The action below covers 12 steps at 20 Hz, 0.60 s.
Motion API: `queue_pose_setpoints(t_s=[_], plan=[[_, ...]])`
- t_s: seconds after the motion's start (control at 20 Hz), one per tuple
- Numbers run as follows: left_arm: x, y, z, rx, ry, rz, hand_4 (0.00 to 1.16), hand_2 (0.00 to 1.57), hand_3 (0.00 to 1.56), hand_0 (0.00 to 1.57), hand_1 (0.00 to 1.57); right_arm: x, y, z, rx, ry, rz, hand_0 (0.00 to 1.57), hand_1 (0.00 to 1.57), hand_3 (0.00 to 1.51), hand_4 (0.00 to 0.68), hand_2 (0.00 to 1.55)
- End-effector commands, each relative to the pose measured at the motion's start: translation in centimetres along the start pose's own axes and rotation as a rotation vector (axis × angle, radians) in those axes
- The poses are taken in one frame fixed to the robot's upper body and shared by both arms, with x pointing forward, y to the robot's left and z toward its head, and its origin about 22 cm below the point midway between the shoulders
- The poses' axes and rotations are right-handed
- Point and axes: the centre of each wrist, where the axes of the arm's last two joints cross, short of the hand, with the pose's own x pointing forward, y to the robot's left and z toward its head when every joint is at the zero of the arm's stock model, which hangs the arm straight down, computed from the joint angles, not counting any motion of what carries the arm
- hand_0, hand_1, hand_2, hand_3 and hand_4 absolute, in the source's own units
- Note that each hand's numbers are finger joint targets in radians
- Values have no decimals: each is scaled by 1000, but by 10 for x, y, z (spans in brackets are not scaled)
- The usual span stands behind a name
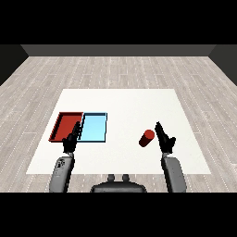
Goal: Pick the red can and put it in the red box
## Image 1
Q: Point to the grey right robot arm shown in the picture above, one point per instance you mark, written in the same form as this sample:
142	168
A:
174	173

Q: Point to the dark grey robot body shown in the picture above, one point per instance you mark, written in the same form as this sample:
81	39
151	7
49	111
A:
118	184

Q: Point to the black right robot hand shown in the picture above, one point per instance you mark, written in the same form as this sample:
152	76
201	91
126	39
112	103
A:
164	140

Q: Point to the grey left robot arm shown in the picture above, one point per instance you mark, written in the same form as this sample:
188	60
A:
61	173

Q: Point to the red can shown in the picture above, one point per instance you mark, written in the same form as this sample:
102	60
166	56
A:
147	138

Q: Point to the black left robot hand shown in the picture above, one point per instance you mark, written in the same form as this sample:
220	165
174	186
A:
70	142

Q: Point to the red shallow open box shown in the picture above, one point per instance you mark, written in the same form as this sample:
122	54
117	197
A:
65	126

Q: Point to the light blue shallow open box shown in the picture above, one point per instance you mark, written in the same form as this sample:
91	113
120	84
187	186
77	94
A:
93	127

